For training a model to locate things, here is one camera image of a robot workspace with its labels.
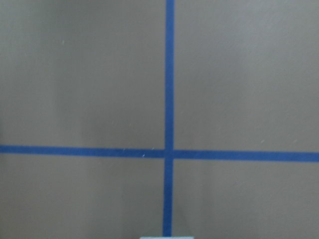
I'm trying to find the crossing blue tape strip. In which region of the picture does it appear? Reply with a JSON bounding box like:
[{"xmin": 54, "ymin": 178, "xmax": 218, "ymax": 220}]
[{"xmin": 0, "ymin": 145, "xmax": 319, "ymax": 163}]

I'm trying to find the long blue tape strip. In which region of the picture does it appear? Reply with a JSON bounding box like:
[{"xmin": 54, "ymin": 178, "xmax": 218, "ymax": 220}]
[{"xmin": 162, "ymin": 0, "xmax": 175, "ymax": 237}]

